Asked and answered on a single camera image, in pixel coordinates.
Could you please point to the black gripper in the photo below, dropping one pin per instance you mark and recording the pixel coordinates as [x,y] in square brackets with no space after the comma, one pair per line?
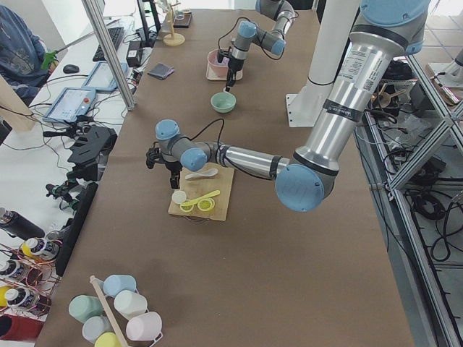
[173,167]
[234,65]

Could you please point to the white ceramic spoon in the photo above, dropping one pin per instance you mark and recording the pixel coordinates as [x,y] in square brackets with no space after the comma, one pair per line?
[203,174]

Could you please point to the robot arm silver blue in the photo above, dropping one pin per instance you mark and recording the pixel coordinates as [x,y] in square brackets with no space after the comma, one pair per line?
[273,41]
[383,30]

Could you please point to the pink bowl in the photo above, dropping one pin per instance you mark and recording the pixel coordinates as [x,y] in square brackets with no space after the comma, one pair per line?
[216,70]

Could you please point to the mint green bowl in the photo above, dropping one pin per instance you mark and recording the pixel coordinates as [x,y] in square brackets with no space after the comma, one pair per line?
[223,102]

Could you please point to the pile of clear ice cubes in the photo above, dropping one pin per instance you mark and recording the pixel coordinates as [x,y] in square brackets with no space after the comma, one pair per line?
[220,61]

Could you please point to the yellow plastic spoon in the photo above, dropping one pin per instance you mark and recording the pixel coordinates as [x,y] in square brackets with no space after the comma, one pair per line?
[196,200]

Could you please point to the beige tray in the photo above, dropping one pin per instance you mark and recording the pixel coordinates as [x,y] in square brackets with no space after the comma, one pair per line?
[214,73]

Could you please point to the bamboo cutting board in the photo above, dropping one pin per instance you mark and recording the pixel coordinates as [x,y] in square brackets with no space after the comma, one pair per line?
[197,187]

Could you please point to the grey folded cloth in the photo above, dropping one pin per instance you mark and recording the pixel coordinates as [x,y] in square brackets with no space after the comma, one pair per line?
[161,71]

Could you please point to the wooden cup tree stand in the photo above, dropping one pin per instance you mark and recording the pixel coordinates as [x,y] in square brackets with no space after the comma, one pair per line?
[170,37]

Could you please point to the dark tray with items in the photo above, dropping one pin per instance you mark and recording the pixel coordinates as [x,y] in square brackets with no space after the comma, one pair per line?
[182,19]

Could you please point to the black power adapter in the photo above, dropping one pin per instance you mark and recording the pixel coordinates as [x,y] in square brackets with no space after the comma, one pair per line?
[134,53]

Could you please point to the far teach pendant tablet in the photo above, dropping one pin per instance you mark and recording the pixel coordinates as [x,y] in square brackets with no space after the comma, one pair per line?
[100,78]

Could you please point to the teach pendant tablet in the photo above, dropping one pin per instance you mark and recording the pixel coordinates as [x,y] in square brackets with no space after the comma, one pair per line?
[71,103]
[100,78]

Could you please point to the light blue cup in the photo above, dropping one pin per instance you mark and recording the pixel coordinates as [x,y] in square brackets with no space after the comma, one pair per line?
[114,284]

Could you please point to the near teach pendant tablet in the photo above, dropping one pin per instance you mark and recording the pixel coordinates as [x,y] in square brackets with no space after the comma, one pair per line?
[71,103]

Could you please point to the black flat bar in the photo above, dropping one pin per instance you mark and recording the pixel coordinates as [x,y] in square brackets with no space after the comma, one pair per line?
[72,236]

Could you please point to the white cup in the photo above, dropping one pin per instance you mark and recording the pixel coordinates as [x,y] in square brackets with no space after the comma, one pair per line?
[130,304]

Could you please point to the black computer mouse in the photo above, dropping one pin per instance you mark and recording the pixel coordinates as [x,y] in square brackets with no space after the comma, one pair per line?
[71,69]

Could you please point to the yellow sauce bottle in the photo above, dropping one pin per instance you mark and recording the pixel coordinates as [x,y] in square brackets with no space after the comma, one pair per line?
[42,248]

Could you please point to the pink cup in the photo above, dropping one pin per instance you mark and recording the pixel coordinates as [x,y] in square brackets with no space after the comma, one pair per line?
[144,327]

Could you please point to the mint green cup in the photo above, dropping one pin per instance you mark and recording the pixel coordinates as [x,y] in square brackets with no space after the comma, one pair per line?
[84,307]

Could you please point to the black thermos bottle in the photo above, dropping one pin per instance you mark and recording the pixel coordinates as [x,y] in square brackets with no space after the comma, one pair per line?
[17,225]

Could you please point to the grey blue cup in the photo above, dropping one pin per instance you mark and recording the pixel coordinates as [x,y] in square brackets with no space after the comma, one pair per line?
[94,327]

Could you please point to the yellow cup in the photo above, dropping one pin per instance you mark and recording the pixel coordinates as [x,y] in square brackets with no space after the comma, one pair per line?
[108,339]

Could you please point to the dark sauce bottle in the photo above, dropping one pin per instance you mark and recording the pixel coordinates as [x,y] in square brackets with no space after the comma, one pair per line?
[15,270]

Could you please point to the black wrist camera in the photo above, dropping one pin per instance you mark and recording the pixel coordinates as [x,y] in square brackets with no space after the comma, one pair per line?
[223,52]
[153,156]

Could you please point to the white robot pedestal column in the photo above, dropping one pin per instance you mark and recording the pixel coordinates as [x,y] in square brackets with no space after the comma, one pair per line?
[304,107]

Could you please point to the black stand bracket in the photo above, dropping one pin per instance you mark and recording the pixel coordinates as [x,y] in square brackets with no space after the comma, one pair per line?
[88,147]

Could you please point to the aluminium frame post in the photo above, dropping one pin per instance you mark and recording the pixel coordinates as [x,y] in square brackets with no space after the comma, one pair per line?
[96,19]

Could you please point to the copper wire bottle rack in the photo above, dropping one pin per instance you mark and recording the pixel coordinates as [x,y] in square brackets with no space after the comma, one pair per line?
[42,279]

